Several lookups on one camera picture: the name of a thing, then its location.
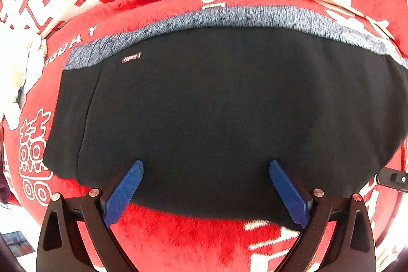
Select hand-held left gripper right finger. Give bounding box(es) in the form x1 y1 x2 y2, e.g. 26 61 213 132
269 159 377 272

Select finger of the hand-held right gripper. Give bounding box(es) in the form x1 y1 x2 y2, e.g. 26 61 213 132
375 167 408 194

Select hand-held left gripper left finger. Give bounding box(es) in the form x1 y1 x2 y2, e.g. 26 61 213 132
36 159 144 272

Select white floral cloth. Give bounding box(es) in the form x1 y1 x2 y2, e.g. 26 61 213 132
0 22 49 131

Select black pants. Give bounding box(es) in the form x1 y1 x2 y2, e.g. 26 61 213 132
43 5 408 222

